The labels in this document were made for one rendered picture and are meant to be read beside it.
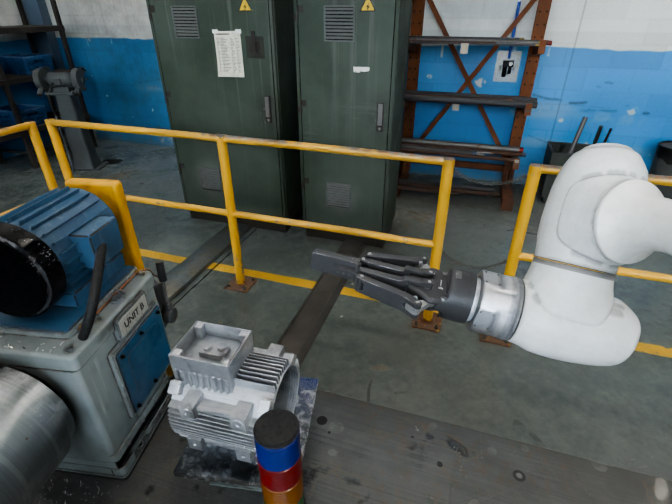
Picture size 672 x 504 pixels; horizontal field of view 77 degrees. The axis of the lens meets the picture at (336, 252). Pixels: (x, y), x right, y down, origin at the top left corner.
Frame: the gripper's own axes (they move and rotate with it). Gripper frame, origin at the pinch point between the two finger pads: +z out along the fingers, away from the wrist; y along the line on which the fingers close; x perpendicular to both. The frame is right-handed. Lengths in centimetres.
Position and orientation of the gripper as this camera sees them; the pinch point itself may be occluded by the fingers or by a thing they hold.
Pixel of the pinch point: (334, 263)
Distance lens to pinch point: 63.2
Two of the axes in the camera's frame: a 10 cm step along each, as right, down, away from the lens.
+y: -2.5, 5.0, -8.3
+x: -1.3, 8.3, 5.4
